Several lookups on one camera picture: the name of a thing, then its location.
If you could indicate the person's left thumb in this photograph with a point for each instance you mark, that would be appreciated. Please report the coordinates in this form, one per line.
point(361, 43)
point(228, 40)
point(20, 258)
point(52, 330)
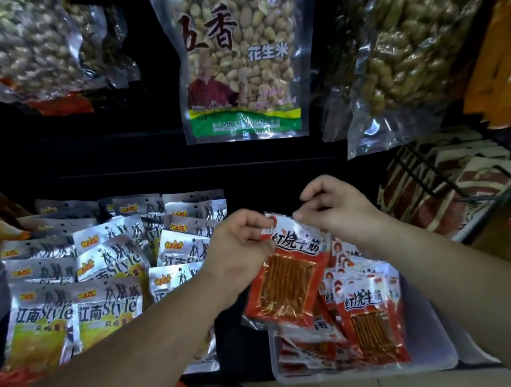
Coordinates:
point(262, 237)

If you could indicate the clear bag of nuts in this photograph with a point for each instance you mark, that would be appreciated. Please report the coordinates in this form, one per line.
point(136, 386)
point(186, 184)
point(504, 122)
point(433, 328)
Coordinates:
point(110, 35)

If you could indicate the person's right hand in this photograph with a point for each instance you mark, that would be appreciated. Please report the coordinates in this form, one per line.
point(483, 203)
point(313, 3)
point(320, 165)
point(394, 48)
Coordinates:
point(341, 209)

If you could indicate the red spicy strip snack packet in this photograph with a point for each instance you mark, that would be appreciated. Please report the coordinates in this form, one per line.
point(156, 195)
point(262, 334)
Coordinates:
point(288, 281)

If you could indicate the clear plastic tray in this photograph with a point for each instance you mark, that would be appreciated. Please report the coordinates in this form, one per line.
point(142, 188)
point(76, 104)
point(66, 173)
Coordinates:
point(426, 342)

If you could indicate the person's right thumb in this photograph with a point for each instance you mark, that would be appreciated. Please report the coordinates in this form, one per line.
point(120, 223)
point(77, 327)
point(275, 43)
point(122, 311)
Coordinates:
point(309, 216)

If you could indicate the person's left hand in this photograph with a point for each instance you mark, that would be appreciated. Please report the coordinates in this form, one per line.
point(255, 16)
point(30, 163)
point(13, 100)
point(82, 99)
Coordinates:
point(232, 261)

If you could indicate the clear peanut bag, red label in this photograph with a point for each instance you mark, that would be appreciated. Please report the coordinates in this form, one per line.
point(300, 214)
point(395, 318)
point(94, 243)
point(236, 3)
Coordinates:
point(28, 52)

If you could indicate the person's left forearm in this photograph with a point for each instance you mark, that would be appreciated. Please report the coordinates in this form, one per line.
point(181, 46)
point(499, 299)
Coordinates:
point(119, 369)

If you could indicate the clear bag of unshelled peanuts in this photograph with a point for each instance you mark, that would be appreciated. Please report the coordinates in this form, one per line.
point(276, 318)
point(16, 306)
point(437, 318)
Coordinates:
point(418, 32)
point(343, 44)

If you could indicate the pile of silver yellow packets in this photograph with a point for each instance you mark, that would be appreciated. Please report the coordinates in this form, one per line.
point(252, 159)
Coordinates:
point(105, 275)

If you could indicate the clear shelled peanut bag, green label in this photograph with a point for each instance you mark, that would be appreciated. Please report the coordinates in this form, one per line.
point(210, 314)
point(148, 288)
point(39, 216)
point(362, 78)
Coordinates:
point(239, 50)

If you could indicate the brown and white meat packets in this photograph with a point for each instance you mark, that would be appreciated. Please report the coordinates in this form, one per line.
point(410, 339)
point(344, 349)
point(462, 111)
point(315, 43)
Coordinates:
point(470, 187)

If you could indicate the person's right forearm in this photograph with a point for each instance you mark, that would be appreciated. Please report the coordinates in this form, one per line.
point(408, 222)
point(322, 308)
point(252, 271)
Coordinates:
point(480, 291)

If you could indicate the pile of red snack packets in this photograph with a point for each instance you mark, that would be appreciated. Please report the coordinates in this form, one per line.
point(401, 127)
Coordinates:
point(370, 322)

